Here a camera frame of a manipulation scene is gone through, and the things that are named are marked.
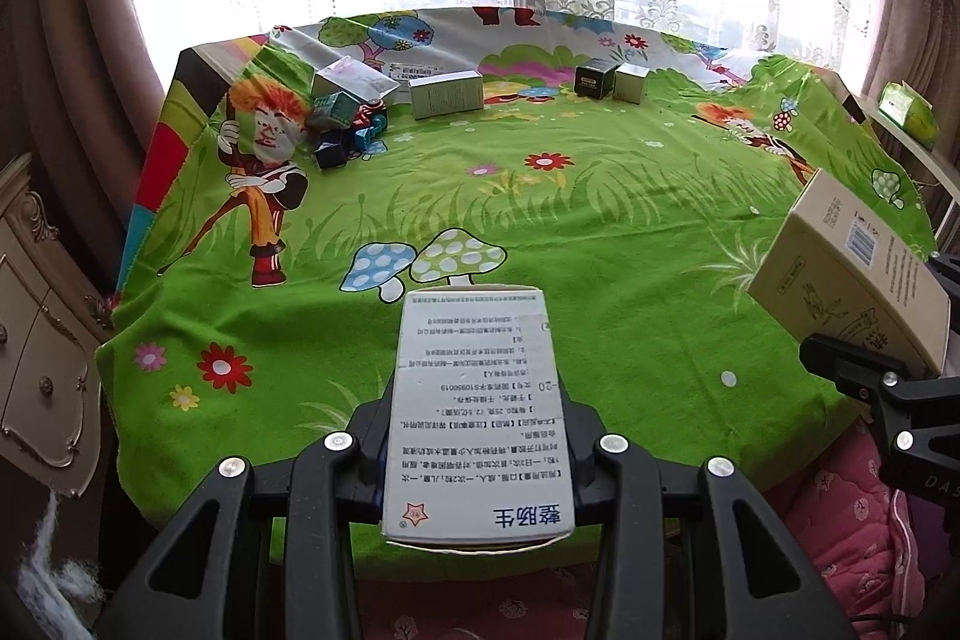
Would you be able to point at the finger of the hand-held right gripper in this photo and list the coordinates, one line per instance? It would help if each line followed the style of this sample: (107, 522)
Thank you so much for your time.
(946, 280)
(847, 366)

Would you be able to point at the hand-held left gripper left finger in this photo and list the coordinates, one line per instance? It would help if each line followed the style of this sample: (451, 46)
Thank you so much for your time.
(367, 430)

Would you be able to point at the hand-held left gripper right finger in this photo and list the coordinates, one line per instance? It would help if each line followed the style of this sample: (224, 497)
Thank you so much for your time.
(581, 437)

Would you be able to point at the beige box with drawing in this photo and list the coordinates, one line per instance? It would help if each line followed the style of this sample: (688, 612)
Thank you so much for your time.
(840, 280)

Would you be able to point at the white red medicine box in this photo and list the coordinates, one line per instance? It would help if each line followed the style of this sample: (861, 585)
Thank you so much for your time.
(472, 422)

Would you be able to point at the pink floral box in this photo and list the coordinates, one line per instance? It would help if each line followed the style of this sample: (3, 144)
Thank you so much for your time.
(352, 78)

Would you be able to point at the white barcode box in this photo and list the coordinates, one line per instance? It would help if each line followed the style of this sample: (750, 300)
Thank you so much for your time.
(420, 72)

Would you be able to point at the white ledge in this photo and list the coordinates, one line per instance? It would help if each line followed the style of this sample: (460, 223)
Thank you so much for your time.
(937, 168)

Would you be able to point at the green tissue packet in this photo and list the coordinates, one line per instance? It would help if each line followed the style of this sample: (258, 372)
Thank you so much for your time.
(911, 111)

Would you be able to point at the purple plastic object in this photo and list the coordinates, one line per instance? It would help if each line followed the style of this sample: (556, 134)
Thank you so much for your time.
(332, 151)

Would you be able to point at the red toy car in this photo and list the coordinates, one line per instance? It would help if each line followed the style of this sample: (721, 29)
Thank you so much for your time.
(367, 119)

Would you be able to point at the small teal box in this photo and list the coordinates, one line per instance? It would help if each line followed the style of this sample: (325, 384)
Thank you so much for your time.
(330, 111)

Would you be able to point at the cream carved cabinet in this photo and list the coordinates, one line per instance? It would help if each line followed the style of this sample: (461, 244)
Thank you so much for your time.
(45, 347)

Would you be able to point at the plain white tall box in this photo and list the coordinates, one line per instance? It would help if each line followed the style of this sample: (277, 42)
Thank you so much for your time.
(446, 96)

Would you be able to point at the small silver box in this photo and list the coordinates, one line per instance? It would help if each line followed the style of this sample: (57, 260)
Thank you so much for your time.
(631, 84)

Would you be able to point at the small black box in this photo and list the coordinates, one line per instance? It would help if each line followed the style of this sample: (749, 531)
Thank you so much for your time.
(595, 80)

